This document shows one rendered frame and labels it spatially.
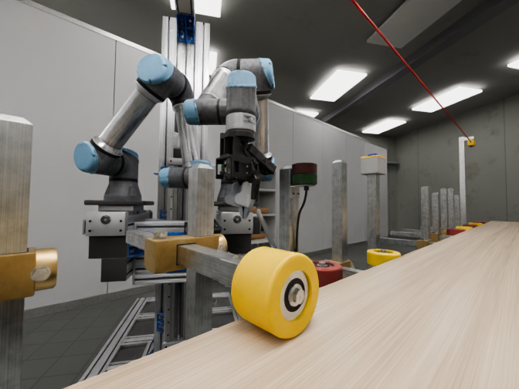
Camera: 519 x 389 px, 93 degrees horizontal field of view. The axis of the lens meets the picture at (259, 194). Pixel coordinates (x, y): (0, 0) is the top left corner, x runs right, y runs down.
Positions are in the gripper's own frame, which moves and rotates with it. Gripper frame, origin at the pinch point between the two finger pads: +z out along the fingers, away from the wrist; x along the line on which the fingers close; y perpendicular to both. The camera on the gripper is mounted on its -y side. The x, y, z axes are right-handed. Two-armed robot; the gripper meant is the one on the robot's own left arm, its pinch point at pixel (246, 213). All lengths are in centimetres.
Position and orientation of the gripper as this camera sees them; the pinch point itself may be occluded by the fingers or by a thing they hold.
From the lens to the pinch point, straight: 63.6
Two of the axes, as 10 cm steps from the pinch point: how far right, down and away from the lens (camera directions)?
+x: 6.8, -0.2, -7.3
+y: -7.3, -0.3, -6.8
